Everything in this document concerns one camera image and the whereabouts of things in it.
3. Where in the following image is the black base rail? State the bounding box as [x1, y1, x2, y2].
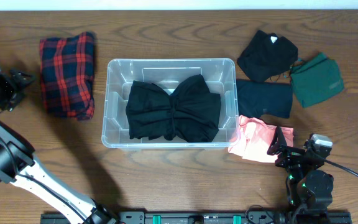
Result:
[40, 210, 352, 224]

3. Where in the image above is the clear plastic storage container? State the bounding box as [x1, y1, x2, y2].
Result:
[101, 58, 239, 151]

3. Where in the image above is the coral pink crumpled cloth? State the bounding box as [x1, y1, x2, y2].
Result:
[228, 115, 278, 163]

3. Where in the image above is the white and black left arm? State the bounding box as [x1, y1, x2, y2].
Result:
[0, 71, 119, 223]

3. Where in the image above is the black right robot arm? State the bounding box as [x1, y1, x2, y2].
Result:
[267, 127, 334, 213]

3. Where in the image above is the dark green folded garment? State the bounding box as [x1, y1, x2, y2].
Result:
[290, 53, 344, 108]

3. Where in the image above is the black folded garment with tag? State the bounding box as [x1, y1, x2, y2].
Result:
[237, 30, 298, 83]

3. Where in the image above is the dark navy folded garment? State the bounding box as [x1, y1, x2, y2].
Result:
[236, 80, 293, 119]

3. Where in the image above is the red navy plaid cloth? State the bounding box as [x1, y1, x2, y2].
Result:
[39, 32, 95, 120]

